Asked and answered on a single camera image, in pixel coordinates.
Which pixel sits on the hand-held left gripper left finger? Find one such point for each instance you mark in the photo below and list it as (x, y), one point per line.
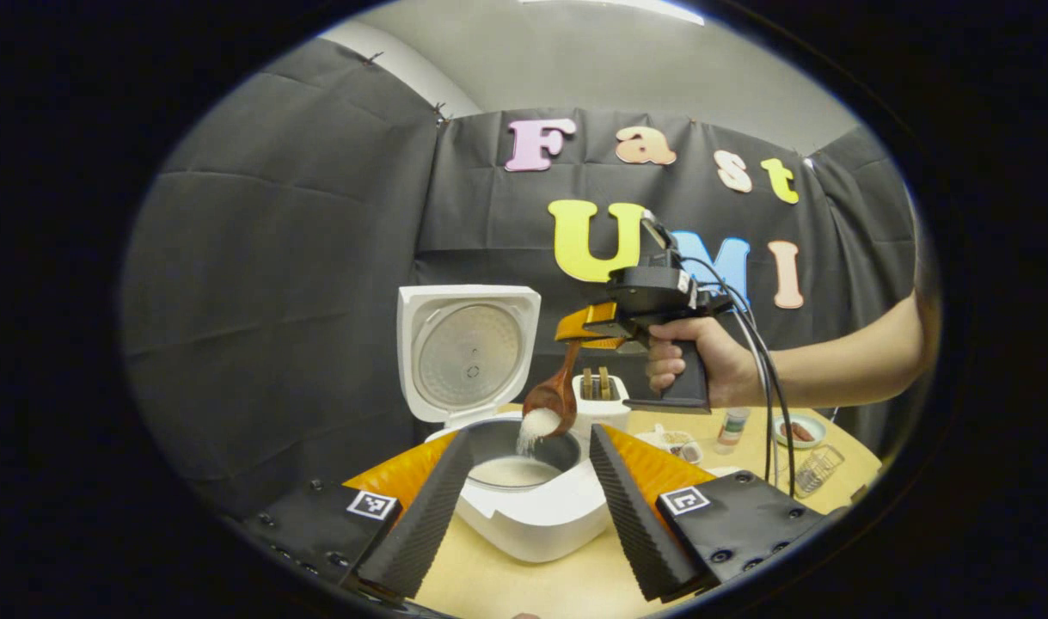
(429, 524)

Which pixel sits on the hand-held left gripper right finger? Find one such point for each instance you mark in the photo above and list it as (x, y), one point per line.
(635, 533)

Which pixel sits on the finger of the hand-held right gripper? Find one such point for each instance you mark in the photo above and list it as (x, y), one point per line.
(609, 327)
(622, 346)

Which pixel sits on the brown wooden spoon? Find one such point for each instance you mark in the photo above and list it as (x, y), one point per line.
(558, 395)

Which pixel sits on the white rice cooker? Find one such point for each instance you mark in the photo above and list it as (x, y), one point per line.
(541, 524)

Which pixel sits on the clear chopstick holder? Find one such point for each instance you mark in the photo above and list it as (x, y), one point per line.
(820, 471)

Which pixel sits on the white toaster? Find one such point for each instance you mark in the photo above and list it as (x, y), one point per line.
(601, 413)

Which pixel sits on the white divided grain dish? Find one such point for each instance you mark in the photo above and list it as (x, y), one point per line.
(674, 445)

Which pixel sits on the clear plastic bottle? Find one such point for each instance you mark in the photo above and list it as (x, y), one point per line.
(732, 430)

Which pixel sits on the red meat slice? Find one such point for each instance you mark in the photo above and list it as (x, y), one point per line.
(799, 432)

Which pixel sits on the pale green plate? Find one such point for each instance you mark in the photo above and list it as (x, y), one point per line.
(812, 421)

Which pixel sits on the black backdrop cloth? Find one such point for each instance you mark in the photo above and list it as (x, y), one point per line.
(257, 301)

